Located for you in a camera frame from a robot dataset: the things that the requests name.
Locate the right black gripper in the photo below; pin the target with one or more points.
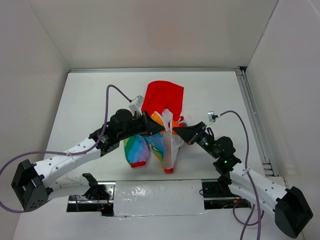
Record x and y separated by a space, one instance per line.
188 132

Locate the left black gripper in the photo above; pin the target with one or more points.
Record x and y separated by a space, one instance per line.
150 126

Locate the rainbow red white jacket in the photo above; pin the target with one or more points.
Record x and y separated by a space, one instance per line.
163 101

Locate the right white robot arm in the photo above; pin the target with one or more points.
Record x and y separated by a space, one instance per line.
287 206

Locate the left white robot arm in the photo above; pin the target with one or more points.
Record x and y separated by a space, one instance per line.
36 183

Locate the white taped cover board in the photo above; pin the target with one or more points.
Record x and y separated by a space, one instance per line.
158 198

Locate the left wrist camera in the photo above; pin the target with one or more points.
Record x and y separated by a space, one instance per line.
136 104

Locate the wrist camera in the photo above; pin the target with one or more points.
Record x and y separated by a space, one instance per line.
212 117
136 104

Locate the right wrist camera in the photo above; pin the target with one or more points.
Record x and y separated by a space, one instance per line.
212 117

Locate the aluminium frame rail back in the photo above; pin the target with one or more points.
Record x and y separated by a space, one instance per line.
156 69

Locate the aluminium frame rail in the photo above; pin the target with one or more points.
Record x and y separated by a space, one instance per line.
266 156
156 69

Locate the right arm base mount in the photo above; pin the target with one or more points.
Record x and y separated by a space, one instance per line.
215 197

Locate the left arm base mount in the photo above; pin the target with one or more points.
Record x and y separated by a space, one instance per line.
100 200

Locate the aluminium frame rail right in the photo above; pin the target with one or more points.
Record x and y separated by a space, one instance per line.
266 156

